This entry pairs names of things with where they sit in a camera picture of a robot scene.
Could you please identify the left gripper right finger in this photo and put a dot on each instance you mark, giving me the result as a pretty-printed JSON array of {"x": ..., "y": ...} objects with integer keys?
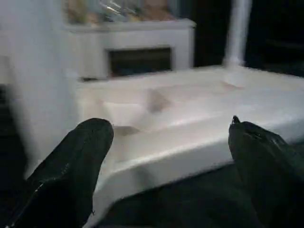
[{"x": 268, "y": 178}]

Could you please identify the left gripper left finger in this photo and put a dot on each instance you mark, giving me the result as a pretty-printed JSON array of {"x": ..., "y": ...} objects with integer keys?
[{"x": 66, "y": 178}]

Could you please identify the white plastic table leg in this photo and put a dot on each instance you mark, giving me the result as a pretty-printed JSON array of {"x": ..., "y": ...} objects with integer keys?
[
  {"x": 237, "y": 35},
  {"x": 35, "y": 71}
]

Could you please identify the black glossy mat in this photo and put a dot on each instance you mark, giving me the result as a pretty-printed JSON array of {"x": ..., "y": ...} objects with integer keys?
[{"x": 190, "y": 204}]

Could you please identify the white cabinet with glass doors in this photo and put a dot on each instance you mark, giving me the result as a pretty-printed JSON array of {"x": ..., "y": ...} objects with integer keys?
[{"x": 142, "y": 35}]

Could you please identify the dark object on cabinet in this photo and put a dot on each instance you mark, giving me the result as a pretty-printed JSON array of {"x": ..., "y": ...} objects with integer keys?
[{"x": 114, "y": 9}]

